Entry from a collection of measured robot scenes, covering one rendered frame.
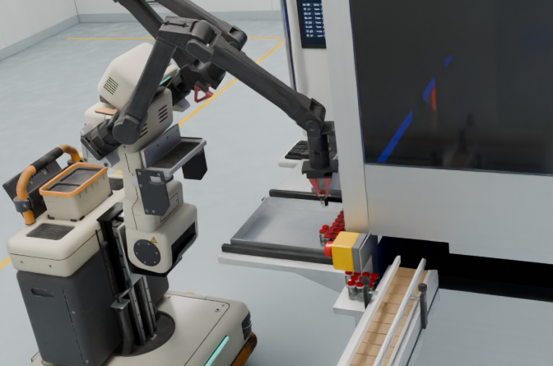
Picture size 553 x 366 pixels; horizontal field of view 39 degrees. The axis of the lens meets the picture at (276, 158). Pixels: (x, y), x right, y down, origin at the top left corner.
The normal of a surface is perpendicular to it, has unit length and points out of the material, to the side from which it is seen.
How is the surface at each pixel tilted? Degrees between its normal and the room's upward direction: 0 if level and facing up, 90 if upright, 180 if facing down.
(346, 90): 90
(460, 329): 90
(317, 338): 0
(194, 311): 0
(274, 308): 0
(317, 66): 90
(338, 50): 90
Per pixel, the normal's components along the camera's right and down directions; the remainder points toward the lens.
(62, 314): -0.39, 0.43
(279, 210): -0.13, -0.90
